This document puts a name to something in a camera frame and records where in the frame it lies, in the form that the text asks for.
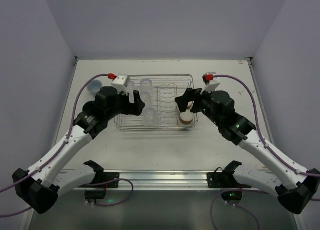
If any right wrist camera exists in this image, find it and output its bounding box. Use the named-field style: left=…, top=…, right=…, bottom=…
left=201, top=72, right=220, bottom=94

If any purple cable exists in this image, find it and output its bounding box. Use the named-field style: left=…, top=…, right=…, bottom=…
left=0, top=73, right=116, bottom=221
left=203, top=74, right=320, bottom=177

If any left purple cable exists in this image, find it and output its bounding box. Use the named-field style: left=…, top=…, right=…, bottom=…
left=0, top=73, right=116, bottom=221

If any cream brown cup rear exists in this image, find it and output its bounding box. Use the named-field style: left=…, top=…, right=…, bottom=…
left=186, top=101, right=194, bottom=111

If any aluminium mounting rail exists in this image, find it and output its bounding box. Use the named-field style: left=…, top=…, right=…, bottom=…
left=59, top=169, right=276, bottom=191

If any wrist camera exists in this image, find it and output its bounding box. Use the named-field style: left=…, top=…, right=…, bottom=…
left=201, top=72, right=220, bottom=94
left=111, top=75, right=130, bottom=95

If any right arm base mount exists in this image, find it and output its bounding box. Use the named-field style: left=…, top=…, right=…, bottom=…
left=206, top=160, right=245, bottom=205

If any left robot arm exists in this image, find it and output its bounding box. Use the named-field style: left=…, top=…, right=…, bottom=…
left=12, top=86, right=146, bottom=214

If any clear glass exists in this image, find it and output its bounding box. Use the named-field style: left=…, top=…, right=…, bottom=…
left=140, top=91, right=154, bottom=108
left=123, top=89, right=137, bottom=106
left=140, top=78, right=154, bottom=93
left=127, top=80, right=136, bottom=91
left=142, top=107, right=158, bottom=126

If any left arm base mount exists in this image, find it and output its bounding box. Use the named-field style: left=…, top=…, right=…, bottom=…
left=84, top=160, right=120, bottom=203

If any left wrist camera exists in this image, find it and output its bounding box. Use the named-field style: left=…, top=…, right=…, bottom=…
left=111, top=75, right=130, bottom=95

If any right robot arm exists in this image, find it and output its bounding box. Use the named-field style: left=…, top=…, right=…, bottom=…
left=175, top=88, right=320, bottom=214

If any cream brown cup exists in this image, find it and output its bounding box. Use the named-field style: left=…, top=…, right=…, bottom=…
left=186, top=101, right=194, bottom=111
left=179, top=110, right=193, bottom=125

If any cream brown cup front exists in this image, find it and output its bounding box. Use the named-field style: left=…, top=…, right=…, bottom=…
left=179, top=110, right=193, bottom=125

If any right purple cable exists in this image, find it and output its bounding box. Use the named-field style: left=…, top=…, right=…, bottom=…
left=203, top=74, right=320, bottom=177

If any wire dish rack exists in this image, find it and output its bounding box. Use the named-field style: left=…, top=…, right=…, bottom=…
left=114, top=74, right=198, bottom=130

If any light blue footed cup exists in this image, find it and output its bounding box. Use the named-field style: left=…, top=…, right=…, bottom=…
left=86, top=79, right=103, bottom=97

